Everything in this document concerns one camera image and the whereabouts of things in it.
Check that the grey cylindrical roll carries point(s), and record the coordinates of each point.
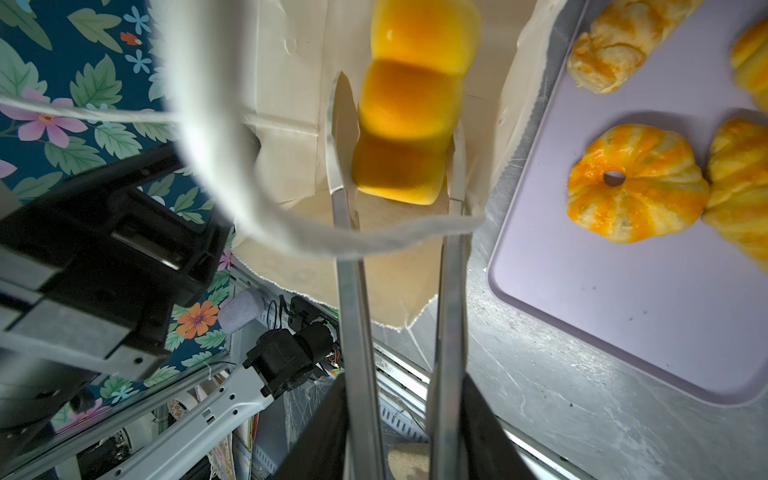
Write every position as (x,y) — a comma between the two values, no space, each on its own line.
(237,312)

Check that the braided pale bread roll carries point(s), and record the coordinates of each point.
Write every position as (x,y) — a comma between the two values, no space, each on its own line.
(620,40)

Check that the small round striped bun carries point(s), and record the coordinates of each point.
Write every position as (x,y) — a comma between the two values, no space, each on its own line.
(748,59)

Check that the segmented yellow bread loaf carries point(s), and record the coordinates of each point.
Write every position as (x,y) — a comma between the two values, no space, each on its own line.
(411,97)

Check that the golden croissant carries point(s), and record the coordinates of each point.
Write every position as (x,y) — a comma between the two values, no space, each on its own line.
(737,170)

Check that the pumpkin shaped bread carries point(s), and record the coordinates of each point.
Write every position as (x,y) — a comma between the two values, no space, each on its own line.
(636,182)

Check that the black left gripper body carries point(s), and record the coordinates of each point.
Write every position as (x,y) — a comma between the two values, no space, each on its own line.
(90,272)

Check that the lilac plastic tray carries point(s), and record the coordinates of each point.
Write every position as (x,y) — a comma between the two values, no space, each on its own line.
(688,309)

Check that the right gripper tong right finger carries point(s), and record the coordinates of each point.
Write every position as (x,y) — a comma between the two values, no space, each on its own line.
(444,400)

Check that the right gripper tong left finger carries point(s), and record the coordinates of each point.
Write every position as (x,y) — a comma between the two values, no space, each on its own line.
(364,444)

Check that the white paper bag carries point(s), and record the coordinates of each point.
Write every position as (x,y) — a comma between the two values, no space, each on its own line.
(246,87)

